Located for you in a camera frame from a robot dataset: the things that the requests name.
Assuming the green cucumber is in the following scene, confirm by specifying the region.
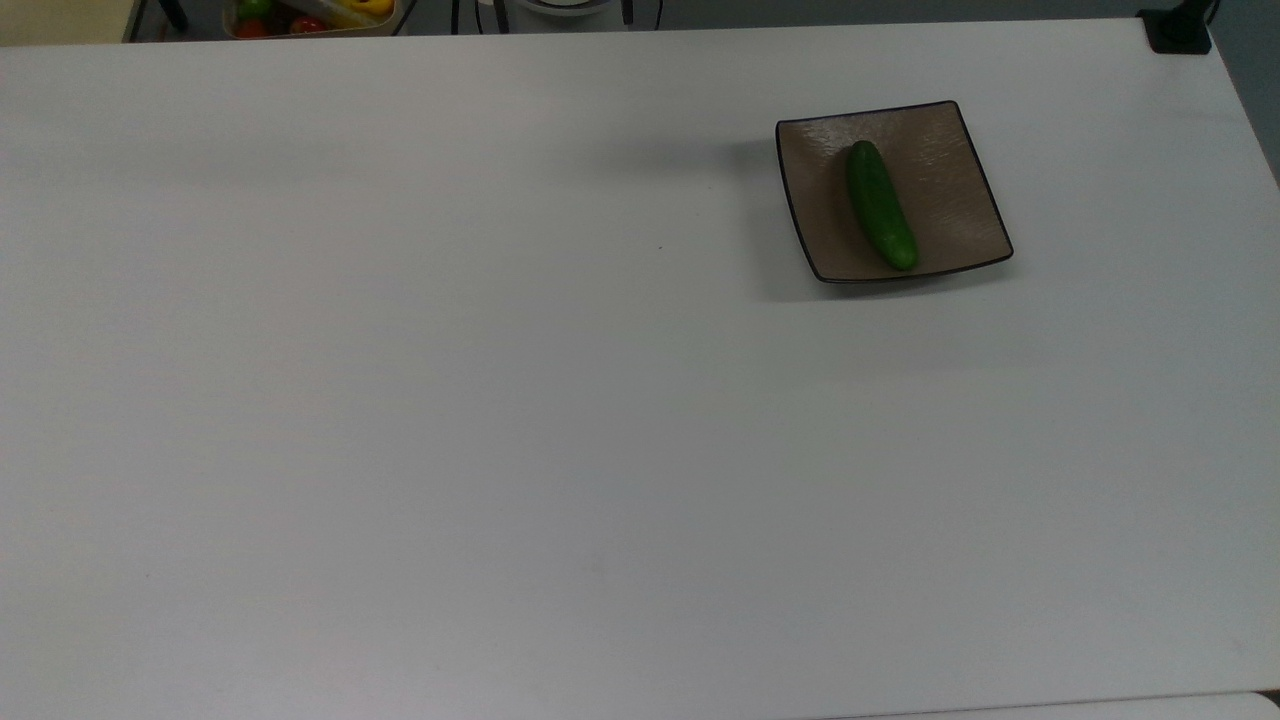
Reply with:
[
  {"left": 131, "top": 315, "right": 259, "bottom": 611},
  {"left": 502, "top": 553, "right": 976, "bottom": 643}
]
[{"left": 846, "top": 140, "right": 921, "bottom": 273}]

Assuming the square brown ceramic plate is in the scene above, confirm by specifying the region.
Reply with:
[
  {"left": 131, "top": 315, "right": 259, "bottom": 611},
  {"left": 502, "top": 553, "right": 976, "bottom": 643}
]
[{"left": 775, "top": 100, "right": 1015, "bottom": 285}]

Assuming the basket of toy produce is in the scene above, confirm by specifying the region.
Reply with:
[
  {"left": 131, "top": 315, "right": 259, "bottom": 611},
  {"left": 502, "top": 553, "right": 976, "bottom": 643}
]
[{"left": 221, "top": 0, "right": 403, "bottom": 40}]

